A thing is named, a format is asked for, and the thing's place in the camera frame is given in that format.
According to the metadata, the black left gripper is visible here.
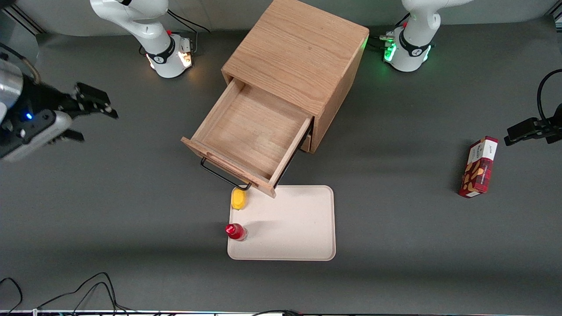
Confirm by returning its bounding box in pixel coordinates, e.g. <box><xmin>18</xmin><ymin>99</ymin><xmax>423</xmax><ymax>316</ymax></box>
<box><xmin>504</xmin><ymin>103</ymin><xmax>562</xmax><ymax>147</ymax></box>

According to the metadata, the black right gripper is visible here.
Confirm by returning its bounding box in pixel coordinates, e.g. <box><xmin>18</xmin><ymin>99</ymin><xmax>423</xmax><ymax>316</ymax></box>
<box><xmin>15</xmin><ymin>75</ymin><xmax>119</xmax><ymax>144</ymax></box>

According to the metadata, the black wire drawer handle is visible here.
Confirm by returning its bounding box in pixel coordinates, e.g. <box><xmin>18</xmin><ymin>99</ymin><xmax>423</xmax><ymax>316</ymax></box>
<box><xmin>200</xmin><ymin>157</ymin><xmax>253</xmax><ymax>191</ymax></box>

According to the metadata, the wooden drawer cabinet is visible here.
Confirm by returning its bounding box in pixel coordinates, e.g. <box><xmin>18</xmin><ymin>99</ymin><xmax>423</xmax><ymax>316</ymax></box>
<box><xmin>221</xmin><ymin>0</ymin><xmax>370</xmax><ymax>154</ymax></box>

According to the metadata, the red snack box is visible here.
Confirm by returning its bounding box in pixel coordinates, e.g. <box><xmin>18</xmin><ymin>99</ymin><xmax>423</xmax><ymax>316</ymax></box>
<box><xmin>458</xmin><ymin>136</ymin><xmax>499</xmax><ymax>198</ymax></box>

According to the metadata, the yellow plastic lemon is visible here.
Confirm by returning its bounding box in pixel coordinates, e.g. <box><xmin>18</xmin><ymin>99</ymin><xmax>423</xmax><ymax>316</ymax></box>
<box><xmin>231</xmin><ymin>188</ymin><xmax>247</xmax><ymax>211</ymax></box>

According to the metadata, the red capped small bottle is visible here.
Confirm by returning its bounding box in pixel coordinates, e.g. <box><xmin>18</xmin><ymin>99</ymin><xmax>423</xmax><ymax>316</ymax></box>
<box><xmin>225</xmin><ymin>223</ymin><xmax>248</xmax><ymax>241</ymax></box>

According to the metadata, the beige plastic tray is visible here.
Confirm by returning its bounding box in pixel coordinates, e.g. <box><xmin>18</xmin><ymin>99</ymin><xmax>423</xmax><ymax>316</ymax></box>
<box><xmin>227</xmin><ymin>185</ymin><xmax>336</xmax><ymax>261</ymax></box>

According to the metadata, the black looped gripper cable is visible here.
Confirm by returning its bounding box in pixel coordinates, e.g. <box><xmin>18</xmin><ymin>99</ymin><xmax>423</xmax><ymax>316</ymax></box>
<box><xmin>537</xmin><ymin>68</ymin><xmax>562</xmax><ymax>124</ymax></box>

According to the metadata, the aluminium frame rail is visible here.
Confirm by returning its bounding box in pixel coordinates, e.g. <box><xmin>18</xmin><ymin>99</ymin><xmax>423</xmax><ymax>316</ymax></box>
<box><xmin>0</xmin><ymin>4</ymin><xmax>45</xmax><ymax>36</ymax></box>

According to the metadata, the black arm base cable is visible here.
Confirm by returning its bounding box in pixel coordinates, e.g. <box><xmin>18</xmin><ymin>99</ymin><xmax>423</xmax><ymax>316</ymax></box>
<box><xmin>167</xmin><ymin>7</ymin><xmax>211</xmax><ymax>54</ymax></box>
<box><xmin>368</xmin><ymin>12</ymin><xmax>411</xmax><ymax>50</ymax></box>

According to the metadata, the black floor cable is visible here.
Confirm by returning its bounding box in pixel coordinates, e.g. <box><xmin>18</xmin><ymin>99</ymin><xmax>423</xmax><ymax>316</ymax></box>
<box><xmin>251</xmin><ymin>309</ymin><xmax>304</xmax><ymax>316</ymax></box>
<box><xmin>36</xmin><ymin>272</ymin><xmax>137</xmax><ymax>316</ymax></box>
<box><xmin>0</xmin><ymin>277</ymin><xmax>23</xmax><ymax>316</ymax></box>

